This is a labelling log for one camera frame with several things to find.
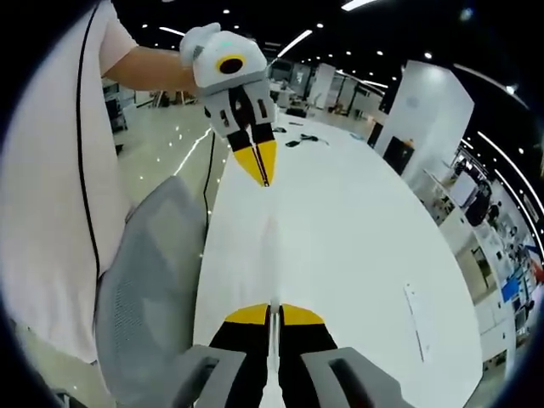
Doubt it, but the grey mesh chair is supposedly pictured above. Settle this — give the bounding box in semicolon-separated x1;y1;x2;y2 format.
93;175;210;403

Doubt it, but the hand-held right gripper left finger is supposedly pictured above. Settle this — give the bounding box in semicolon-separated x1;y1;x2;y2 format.
168;302;271;408

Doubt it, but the black cabinet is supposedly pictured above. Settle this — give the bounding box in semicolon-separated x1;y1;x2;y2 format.
381;135;417;176

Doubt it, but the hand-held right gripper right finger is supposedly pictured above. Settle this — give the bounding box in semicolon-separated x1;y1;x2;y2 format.
278;303;404;408

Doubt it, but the white pillar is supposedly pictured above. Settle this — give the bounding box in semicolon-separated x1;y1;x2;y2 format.
373;59;476;182

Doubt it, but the person in white shirt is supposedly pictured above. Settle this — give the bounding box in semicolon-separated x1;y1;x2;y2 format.
0;3;142;366

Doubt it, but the black chest cable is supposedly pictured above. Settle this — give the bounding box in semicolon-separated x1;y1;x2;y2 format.
75;4;104;278

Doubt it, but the black hanging cable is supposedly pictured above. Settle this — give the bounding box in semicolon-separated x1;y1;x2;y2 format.
201;129;218;220

